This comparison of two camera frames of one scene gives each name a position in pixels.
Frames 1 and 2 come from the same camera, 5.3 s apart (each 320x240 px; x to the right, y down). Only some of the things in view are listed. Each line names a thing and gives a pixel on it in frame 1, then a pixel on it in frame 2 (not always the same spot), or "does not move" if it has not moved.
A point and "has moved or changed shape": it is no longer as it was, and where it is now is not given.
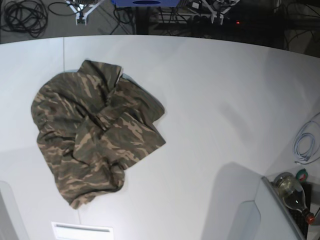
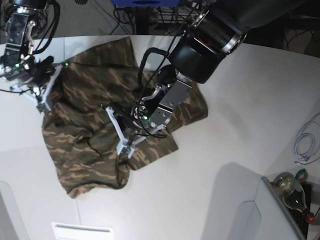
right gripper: [213, 13] → [152, 114]
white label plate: [65, 231] does not move
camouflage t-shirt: [91, 123] has moved or changed shape
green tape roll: [301, 175] does not move
